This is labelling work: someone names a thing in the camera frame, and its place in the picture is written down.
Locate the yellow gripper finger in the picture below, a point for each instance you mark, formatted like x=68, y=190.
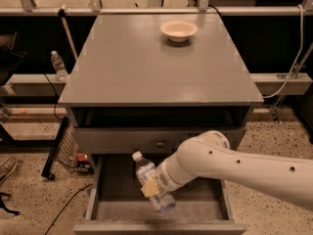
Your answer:
x=150, y=188

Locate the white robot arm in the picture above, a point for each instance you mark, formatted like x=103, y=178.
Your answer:
x=209, y=156

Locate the open grey middle drawer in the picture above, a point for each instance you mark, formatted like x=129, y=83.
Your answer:
x=117, y=206

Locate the round metal drawer knob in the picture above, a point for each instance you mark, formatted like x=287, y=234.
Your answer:
x=160, y=143

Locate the closed grey top drawer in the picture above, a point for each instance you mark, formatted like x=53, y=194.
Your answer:
x=127, y=140

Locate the grey drawer cabinet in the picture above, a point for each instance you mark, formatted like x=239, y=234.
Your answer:
x=129, y=74

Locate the clear water bottle on ledge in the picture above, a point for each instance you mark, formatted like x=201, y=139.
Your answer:
x=59, y=66

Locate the orange can on floor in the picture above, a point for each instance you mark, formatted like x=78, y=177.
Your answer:
x=82, y=160

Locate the white paper bowl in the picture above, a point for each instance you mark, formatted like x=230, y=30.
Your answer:
x=178, y=31

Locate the wooden stick with black tape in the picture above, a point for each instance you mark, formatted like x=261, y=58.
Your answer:
x=62, y=14

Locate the black wire mesh rack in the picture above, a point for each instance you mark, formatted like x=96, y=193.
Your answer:
x=63, y=151

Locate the metal railing frame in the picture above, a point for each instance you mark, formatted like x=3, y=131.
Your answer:
x=98, y=9

